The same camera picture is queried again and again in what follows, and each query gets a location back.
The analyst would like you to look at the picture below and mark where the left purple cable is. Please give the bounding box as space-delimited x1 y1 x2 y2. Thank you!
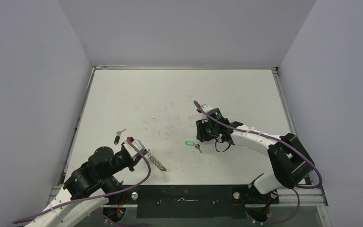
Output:
12 138 152 226

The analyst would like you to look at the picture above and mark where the key with green tag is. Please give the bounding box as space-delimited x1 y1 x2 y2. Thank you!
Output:
184 140 203 154

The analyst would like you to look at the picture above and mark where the purple cable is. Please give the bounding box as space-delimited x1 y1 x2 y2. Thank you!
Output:
12 138 152 226
193 100 323 190

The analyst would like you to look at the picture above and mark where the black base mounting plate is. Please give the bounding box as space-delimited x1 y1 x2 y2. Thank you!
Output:
103 184 279 219

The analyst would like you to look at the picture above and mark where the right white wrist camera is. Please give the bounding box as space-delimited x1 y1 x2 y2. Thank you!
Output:
198 104 213 119

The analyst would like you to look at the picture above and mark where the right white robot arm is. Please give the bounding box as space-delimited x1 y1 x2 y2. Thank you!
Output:
196 105 314 203

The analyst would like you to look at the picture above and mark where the key with black head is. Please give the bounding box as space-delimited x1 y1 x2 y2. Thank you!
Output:
114 129 126 145

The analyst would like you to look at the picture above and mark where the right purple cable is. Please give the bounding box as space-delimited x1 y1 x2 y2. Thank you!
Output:
193 100 323 190

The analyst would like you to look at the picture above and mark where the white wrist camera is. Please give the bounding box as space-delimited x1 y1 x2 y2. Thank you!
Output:
198 104 213 119
122 137 147 160

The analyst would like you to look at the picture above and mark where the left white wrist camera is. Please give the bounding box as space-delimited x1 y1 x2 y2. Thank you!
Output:
122 137 147 160

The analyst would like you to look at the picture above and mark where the metal disc with keyrings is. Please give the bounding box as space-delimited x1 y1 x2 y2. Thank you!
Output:
147 149 167 172

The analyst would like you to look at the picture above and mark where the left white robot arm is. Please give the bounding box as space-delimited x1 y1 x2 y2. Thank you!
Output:
13 139 151 227

